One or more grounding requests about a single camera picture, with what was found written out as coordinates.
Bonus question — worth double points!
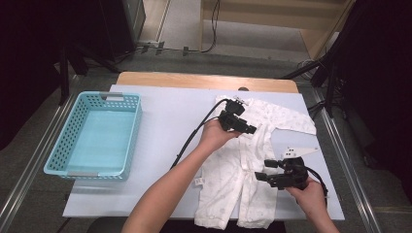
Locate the left hand-held gripper black cable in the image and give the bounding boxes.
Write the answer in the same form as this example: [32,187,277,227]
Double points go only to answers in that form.
[169,98,230,171]

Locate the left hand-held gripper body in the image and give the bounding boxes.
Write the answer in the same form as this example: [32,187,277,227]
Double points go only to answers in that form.
[218,95,251,133]

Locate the black curtain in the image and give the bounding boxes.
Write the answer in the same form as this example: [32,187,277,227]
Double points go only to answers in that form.
[0,0,110,152]
[336,0,412,203]

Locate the black floor cable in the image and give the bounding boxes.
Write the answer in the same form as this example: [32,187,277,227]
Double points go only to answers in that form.
[193,0,222,54]

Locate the light blue plastic basket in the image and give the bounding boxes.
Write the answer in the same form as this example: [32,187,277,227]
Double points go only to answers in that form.
[43,90,144,181]

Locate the aluminium frame rail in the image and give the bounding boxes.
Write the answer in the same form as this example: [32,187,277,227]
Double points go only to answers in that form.
[309,85,385,233]
[0,75,84,233]

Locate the white baby romper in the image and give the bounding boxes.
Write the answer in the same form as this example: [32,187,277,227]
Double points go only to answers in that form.
[193,94,318,231]

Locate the right hand-held gripper black cable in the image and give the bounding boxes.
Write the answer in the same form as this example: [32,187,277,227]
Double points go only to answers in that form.
[305,166,330,209]

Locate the black cabinet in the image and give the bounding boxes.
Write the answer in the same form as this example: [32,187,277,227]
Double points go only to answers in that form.
[96,0,148,63]

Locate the person's left hand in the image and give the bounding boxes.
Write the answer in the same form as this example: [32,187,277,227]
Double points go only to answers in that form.
[197,118,243,157]

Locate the black metal stand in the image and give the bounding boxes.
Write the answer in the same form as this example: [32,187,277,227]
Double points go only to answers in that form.
[281,0,361,119]
[57,38,121,107]

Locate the person's dark clothing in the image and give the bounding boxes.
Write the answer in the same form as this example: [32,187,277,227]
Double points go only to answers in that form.
[158,219,288,233]

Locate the hand-held gripper black cable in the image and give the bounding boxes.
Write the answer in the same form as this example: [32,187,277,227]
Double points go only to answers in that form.
[305,166,330,209]
[169,98,230,171]

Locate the person's right hand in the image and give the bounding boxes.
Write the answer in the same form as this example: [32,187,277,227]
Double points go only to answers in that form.
[286,179,329,221]

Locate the wooden shelf frame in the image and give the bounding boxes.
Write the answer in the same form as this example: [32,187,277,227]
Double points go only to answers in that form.
[198,0,358,61]

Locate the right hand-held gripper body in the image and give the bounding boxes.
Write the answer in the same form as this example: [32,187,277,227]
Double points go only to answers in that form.
[277,146,321,191]

